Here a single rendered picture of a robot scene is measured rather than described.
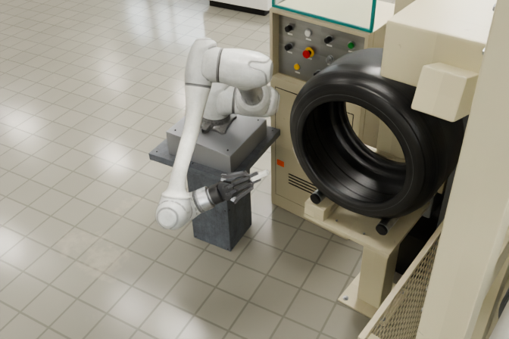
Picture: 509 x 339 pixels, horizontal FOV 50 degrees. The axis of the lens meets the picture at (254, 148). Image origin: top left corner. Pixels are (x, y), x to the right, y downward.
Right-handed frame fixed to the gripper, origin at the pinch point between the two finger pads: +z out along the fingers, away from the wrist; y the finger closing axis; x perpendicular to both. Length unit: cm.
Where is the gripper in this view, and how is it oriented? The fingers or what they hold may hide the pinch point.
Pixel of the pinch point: (259, 175)
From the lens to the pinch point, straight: 208.0
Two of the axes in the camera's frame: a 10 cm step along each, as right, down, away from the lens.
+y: 4.1, 8.8, 2.5
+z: 9.1, -4.0, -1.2
